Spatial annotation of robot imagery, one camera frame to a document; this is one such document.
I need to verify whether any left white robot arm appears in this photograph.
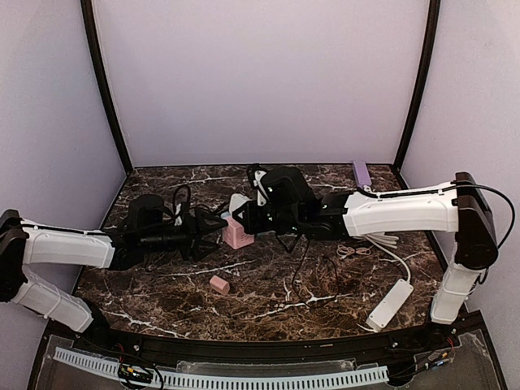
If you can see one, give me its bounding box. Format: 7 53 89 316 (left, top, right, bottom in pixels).
1 208 228 333

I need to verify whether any white power strip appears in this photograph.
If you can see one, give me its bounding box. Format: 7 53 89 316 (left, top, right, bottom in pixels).
366 279 414 332

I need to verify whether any purple power strip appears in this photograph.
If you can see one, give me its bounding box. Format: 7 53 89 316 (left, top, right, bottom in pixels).
353 160 372 191

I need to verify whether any right black frame post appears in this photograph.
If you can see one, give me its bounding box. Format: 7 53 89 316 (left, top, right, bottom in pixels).
392 0 441 172

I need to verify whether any pink thin cable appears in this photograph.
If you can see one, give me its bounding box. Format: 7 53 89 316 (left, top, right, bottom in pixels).
336 244 373 259

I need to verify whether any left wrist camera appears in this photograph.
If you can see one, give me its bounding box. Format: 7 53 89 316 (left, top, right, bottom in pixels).
124 184 192 233

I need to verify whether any pink cube socket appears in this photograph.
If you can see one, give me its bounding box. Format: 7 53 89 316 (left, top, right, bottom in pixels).
222 216 255 249

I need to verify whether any left black frame post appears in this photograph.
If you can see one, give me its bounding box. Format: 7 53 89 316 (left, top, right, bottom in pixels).
80 0 133 176

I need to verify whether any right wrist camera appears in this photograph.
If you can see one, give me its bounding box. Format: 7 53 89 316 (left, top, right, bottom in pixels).
246 163 316 208

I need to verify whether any black frame post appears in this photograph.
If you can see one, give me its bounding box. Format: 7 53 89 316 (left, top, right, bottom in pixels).
80 0 133 176
392 0 441 172

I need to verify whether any white cable duct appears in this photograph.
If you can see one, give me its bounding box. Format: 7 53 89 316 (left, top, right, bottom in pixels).
53 347 389 389

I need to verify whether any teal plug with black cable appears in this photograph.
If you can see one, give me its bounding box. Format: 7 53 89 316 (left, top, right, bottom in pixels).
275 233 340 306

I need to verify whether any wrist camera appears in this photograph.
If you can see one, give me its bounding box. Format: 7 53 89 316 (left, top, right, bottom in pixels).
246 163 316 208
124 184 192 233

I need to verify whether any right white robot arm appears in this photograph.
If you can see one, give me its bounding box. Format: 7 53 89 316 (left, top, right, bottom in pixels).
229 167 503 325

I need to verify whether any white plug adapter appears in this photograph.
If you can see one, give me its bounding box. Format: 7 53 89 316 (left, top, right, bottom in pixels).
228 193 252 215

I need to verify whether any pink plug adapter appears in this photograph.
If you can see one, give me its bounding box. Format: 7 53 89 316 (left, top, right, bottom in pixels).
210 275 230 295

